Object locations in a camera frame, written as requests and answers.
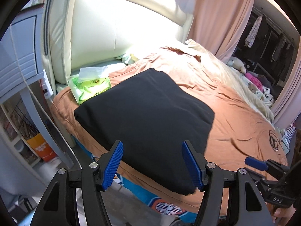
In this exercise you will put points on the black t-shirt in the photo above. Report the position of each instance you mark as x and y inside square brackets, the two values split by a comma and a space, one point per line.
[141, 117]

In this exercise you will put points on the orange-brown blanket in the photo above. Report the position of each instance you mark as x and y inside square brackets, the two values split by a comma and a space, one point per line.
[223, 122]

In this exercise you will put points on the white shelf unit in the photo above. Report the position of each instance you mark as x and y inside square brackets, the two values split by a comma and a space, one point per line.
[16, 131]

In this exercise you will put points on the white power adapter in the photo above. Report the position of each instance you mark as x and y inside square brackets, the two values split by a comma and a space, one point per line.
[47, 84]

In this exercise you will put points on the pink curtain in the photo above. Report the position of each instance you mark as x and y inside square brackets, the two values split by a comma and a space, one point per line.
[288, 98]
[218, 16]

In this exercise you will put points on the orange paper bag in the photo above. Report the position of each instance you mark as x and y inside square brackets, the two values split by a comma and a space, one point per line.
[42, 148]

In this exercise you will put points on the beige plush toy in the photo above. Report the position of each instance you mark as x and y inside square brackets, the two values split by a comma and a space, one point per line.
[237, 64]

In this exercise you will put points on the bright pink cloth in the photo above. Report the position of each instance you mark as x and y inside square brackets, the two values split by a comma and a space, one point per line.
[254, 80]

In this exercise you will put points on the pale green cloth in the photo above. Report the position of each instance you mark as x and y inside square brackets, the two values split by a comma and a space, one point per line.
[128, 58]

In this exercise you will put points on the green wet wipes packet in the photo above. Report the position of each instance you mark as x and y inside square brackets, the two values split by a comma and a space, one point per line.
[91, 84]

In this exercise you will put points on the hanging floral garment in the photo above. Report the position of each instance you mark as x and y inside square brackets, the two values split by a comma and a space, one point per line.
[252, 30]

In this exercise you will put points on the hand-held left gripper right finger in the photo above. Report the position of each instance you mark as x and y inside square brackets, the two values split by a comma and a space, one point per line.
[191, 163]

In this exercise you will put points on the person's right hand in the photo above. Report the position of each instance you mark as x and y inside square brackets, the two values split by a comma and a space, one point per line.
[283, 215]

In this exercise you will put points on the grey wooden side table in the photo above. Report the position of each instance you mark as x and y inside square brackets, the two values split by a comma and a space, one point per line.
[18, 58]

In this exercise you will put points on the beige blanket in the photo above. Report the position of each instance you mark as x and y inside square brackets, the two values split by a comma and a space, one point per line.
[235, 84]

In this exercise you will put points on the bear printed bedsheet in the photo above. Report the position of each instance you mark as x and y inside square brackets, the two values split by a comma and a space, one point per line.
[263, 94]

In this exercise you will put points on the cream padded headboard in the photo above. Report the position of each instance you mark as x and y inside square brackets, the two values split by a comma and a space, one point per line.
[117, 28]

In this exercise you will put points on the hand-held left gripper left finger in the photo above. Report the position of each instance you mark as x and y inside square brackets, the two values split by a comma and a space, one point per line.
[114, 163]

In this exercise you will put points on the hanging dark clothes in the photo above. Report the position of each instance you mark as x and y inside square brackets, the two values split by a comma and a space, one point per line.
[279, 47]

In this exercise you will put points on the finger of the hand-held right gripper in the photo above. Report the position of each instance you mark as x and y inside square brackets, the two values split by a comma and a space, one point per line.
[255, 163]

